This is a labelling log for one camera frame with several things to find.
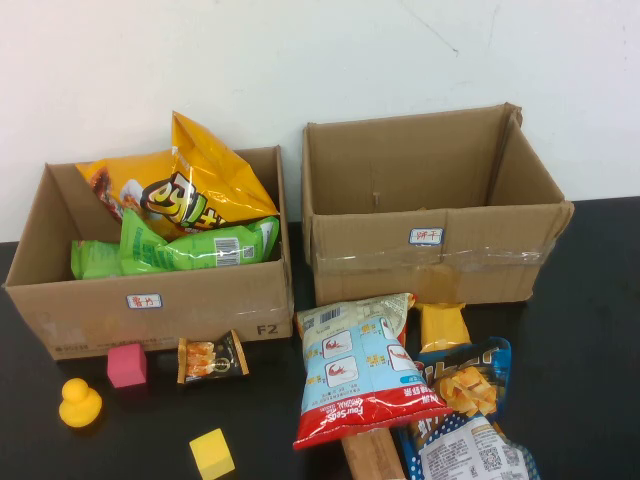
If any red light-blue Four Seas bag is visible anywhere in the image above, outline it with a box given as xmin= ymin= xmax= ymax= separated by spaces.
xmin=292 ymin=292 xmax=454 ymax=451

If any green snack bag with barcode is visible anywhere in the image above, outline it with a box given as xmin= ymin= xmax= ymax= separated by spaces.
xmin=118 ymin=207 xmax=281 ymax=276

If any small green snack bag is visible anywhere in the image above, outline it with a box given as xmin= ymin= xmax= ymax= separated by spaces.
xmin=69 ymin=239 xmax=124 ymax=280

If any taped cardboard box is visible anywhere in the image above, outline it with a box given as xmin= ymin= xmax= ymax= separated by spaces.
xmin=301 ymin=102 xmax=576 ymax=307

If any yellow foam cube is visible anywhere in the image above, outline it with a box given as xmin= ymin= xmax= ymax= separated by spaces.
xmin=188 ymin=427 xmax=236 ymax=480

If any yellow snack packet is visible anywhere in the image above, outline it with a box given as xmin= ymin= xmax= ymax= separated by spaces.
xmin=414 ymin=301 xmax=473 ymax=351

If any cardboard box marked F2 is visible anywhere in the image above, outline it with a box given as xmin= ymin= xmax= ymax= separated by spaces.
xmin=2 ymin=145 xmax=295 ymax=362

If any wooden block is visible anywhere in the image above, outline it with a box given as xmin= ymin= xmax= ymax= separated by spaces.
xmin=341 ymin=428 xmax=407 ymax=480

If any small black orange snack packet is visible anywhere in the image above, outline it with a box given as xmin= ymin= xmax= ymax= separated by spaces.
xmin=176 ymin=328 xmax=250 ymax=385

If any large yellow chip bag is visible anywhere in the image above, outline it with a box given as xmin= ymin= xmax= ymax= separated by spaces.
xmin=74 ymin=110 xmax=280 ymax=240

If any pink foam cube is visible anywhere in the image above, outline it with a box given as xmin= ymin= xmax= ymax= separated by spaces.
xmin=106 ymin=343 xmax=148 ymax=389

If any yellow rubber duck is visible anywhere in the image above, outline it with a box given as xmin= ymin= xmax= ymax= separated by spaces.
xmin=58 ymin=377 xmax=104 ymax=429

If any blue chip bag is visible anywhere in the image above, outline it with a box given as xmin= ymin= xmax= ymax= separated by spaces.
xmin=397 ymin=335 xmax=544 ymax=480

